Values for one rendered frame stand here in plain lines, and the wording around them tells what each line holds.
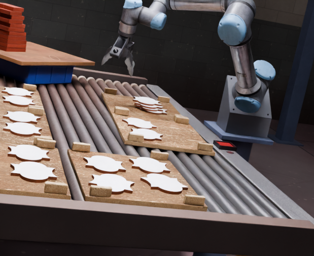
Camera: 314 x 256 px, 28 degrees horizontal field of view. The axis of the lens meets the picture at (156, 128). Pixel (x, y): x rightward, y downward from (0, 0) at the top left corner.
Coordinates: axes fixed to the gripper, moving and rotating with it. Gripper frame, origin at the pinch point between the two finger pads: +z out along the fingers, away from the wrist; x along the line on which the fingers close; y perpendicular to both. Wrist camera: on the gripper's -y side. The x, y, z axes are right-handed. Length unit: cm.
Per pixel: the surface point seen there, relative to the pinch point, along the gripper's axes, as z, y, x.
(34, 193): -26, -131, -24
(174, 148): -7, -55, -44
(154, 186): -24, -105, -49
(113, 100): 12.4, -3.7, -3.2
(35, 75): 14.7, -4.8, 36.7
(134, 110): 7.5, -14.5, -16.7
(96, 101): 14.6, -6.9, 3.8
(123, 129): -3, -50, -22
